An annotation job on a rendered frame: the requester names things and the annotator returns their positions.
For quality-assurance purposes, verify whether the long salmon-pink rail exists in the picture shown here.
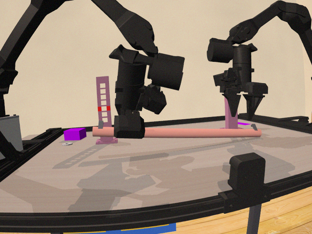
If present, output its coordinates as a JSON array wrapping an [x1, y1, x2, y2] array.
[[92, 121, 262, 138]]

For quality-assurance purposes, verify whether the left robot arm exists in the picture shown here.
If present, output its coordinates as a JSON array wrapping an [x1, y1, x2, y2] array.
[[0, 0, 185, 118]]

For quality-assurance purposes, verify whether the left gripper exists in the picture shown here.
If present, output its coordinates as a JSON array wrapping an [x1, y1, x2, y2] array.
[[114, 78, 145, 139]]

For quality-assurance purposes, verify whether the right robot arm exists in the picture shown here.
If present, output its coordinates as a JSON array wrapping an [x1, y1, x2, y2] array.
[[207, 0, 312, 86]]

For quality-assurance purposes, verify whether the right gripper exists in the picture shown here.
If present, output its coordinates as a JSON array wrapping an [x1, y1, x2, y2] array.
[[220, 63, 268, 120]]

